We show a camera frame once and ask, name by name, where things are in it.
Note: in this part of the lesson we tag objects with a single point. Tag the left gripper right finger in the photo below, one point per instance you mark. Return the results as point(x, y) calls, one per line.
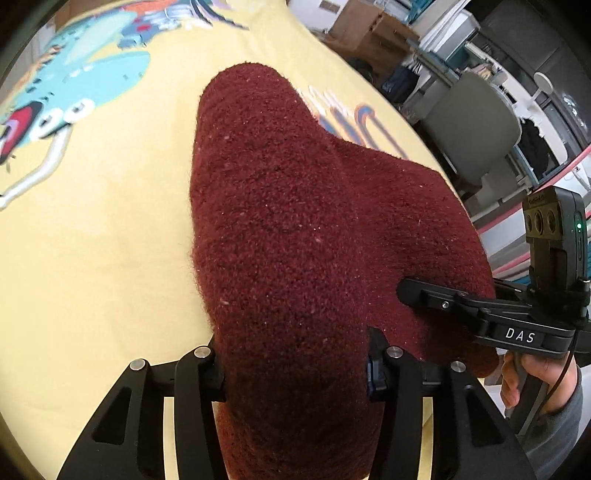
point(471, 438)

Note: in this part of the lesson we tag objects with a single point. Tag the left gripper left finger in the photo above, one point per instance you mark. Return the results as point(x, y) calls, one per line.
point(124, 437)

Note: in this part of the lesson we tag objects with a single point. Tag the dark red knit sweater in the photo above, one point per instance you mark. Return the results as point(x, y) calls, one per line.
point(300, 241)

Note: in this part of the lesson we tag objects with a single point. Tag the grey sleeve forearm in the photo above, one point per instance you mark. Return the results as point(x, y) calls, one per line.
point(554, 433)

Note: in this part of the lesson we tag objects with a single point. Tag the right hand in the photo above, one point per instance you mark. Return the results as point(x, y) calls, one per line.
point(560, 375)

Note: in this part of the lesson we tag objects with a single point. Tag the grey green chair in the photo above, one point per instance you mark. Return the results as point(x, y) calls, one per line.
point(474, 126)

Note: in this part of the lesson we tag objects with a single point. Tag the yellow dinosaur bed cover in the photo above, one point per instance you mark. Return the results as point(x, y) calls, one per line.
point(97, 124)

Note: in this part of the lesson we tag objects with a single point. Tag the brown cardboard box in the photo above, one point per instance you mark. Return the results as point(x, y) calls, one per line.
point(366, 32)

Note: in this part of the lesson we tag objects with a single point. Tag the black tracking camera box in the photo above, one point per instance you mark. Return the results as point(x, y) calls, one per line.
point(556, 231)

